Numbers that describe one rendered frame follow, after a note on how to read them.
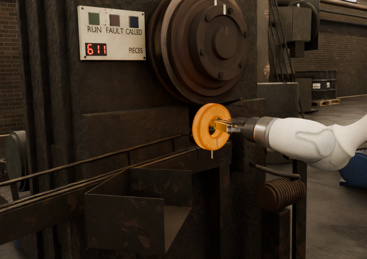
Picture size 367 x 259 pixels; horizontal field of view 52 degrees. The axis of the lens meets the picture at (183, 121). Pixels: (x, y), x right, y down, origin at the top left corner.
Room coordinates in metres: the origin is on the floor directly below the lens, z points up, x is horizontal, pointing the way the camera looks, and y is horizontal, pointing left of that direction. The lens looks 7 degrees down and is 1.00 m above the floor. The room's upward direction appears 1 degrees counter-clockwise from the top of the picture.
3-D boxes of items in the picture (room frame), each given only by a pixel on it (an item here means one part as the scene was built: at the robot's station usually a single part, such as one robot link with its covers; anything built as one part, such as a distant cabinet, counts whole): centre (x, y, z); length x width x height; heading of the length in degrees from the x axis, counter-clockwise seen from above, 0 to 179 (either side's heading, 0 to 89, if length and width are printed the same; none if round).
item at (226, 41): (1.45, -0.15, 1.11); 0.28 x 0.06 x 0.28; 129
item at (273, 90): (4.32, -1.02, 0.45); 0.59 x 0.59 x 0.89
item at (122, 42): (1.39, 0.24, 1.15); 0.26 x 0.02 x 0.18; 129
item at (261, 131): (1.07, -0.24, 0.83); 0.09 x 0.06 x 0.09; 130
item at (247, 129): (1.12, -0.20, 0.83); 0.09 x 0.08 x 0.07; 40
